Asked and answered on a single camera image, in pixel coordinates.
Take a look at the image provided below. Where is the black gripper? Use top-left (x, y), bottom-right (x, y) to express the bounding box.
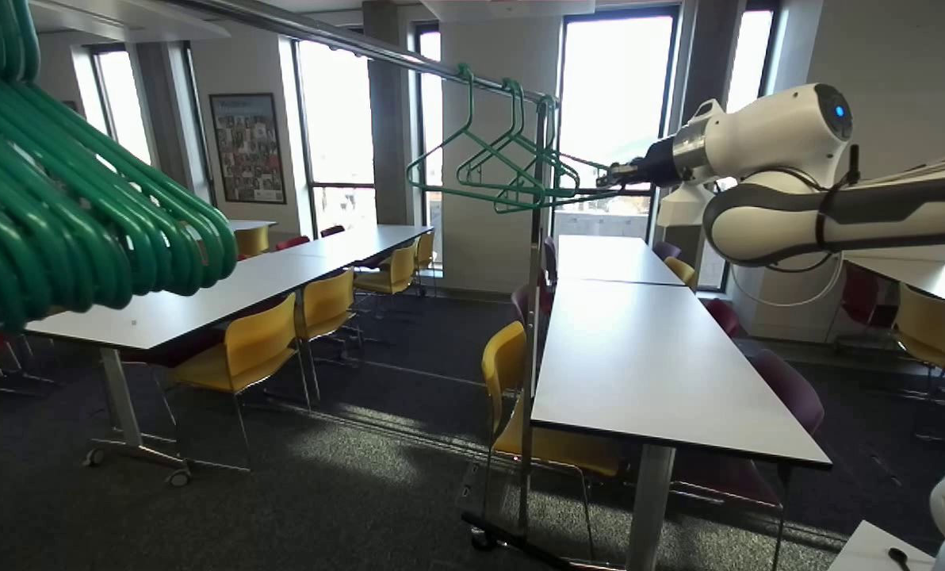
top-left (599, 138), bottom-right (692, 186)

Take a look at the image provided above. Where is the green plastic hanger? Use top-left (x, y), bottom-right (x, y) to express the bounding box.
top-left (489, 91), bottom-right (614, 214)
top-left (406, 63), bottom-right (561, 209)
top-left (456, 79), bottom-right (580, 204)

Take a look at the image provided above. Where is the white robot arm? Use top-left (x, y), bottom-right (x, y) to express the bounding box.
top-left (599, 82), bottom-right (945, 266)

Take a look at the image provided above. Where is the yellow chair near table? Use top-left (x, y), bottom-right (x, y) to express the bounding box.
top-left (480, 319), bottom-right (627, 487)

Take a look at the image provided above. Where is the yellow chair table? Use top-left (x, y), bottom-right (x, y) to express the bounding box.
top-left (480, 319), bottom-right (627, 487)
top-left (164, 293), bottom-right (297, 474)

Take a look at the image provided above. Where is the far yellow chair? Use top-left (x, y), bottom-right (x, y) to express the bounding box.
top-left (356, 235), bottom-right (430, 296)

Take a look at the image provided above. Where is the yellow chair right side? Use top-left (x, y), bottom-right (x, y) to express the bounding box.
top-left (895, 285), bottom-right (945, 403)

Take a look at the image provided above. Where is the yellow chair left table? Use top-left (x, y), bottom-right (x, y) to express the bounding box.
top-left (164, 293), bottom-right (297, 474)

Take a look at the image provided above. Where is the bunch of green hangers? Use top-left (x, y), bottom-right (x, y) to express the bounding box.
top-left (0, 0), bottom-right (238, 330)

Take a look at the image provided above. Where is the black clothes rail frame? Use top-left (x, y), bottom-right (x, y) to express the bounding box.
top-left (168, 0), bottom-right (619, 571)

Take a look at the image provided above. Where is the framed wall picture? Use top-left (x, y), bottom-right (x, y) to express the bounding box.
top-left (208, 91), bottom-right (285, 206)

